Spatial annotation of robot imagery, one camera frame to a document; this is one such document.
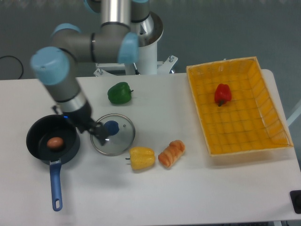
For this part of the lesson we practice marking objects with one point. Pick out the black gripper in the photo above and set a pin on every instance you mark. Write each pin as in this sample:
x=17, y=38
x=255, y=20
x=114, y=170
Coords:
x=81, y=119

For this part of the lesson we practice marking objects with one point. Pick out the dark pot blue handle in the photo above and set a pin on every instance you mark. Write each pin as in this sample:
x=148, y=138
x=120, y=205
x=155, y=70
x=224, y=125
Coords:
x=36, y=141

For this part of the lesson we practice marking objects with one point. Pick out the brown egg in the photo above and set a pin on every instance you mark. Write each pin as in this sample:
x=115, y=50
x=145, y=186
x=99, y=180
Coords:
x=55, y=143

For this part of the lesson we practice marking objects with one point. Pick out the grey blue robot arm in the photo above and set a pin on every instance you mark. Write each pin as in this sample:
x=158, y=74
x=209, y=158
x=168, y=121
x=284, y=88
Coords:
x=55, y=65

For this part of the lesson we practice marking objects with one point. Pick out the glass lid blue knob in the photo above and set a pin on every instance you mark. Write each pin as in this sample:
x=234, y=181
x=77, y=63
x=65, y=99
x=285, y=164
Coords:
x=121, y=138

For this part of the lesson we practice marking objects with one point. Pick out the green bell pepper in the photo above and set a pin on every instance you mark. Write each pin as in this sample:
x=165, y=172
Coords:
x=120, y=93

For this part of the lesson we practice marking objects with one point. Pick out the yellow bell pepper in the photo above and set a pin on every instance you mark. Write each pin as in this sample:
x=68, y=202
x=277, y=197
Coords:
x=141, y=157

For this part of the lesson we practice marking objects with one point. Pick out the orange bread roll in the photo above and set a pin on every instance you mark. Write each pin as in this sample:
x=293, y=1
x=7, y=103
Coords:
x=172, y=153

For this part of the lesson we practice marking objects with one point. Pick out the red bell pepper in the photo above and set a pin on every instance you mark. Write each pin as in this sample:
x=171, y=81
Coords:
x=222, y=94

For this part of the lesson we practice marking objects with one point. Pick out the yellow plastic basket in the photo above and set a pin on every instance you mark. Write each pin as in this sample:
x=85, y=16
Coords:
x=250, y=122

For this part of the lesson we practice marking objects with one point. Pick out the black device at table edge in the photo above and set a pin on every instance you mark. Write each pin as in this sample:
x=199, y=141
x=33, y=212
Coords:
x=296, y=200

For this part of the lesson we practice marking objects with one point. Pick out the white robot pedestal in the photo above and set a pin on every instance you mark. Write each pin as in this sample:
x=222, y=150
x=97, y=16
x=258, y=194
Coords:
x=149, y=33

